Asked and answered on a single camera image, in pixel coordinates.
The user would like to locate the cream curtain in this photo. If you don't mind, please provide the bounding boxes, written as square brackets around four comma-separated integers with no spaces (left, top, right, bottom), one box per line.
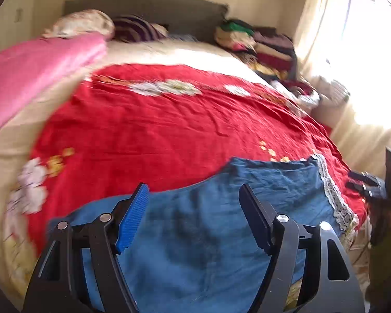
[293,0,391,177]

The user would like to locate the blue patterned cloth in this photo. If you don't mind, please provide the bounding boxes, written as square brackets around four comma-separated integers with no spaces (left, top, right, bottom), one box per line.
[168,33,198,42]

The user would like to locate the white wardrobe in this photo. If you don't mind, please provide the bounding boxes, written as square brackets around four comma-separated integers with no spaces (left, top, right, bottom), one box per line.
[0,0,41,57]

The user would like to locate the red floral blanket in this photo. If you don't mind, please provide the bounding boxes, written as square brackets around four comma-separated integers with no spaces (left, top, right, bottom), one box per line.
[3,63,369,268]

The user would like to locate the pink quilt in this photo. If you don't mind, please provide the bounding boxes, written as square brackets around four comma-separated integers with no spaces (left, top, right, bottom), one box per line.
[0,34,108,144]

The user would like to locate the stack of folded clothes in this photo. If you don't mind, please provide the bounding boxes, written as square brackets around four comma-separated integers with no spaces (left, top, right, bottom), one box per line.
[215,18,298,79]

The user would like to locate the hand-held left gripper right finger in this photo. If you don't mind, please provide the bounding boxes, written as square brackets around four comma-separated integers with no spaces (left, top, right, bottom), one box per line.
[239,183,367,313]

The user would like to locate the blue denim pants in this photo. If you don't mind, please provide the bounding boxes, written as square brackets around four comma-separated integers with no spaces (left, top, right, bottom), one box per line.
[50,156,359,313]

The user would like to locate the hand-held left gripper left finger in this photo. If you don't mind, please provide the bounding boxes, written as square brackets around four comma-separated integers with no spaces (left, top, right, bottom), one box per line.
[22,183,150,313]

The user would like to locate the red and white clothes pile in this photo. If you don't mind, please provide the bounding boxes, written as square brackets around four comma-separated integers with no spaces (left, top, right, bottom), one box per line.
[270,78,320,111]

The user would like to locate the window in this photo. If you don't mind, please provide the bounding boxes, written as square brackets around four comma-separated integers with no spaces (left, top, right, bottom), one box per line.
[342,0,391,72]

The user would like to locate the striped purple pillow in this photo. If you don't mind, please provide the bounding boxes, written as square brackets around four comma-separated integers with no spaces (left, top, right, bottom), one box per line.
[112,15,168,43]

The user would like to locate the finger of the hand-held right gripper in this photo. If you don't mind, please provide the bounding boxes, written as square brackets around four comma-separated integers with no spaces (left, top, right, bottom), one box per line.
[348,170,380,185]
[345,182,377,200]

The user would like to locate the grey padded headboard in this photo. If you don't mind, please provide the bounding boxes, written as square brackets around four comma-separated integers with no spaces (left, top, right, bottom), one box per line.
[63,0,230,43]

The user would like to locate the floral pillow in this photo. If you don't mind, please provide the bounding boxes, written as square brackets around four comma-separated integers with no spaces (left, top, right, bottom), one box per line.
[42,9,115,40]

